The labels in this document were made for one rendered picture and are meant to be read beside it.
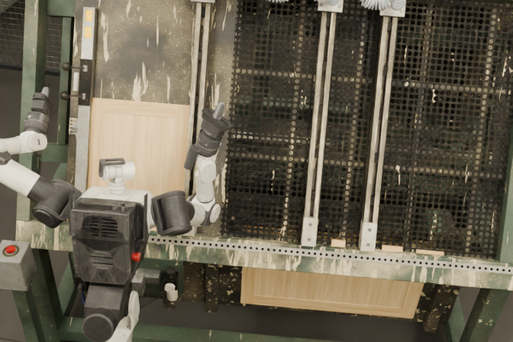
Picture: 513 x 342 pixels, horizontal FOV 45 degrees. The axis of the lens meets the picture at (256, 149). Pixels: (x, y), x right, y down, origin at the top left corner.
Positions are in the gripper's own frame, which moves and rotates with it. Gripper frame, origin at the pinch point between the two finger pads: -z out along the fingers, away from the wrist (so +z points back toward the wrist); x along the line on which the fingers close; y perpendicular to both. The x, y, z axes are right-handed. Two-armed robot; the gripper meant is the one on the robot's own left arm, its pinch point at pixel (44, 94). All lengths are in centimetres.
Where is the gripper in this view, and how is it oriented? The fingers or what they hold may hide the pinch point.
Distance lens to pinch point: 276.4
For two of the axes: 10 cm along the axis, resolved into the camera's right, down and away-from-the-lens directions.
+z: -0.9, 8.8, -4.6
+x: -0.1, 4.6, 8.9
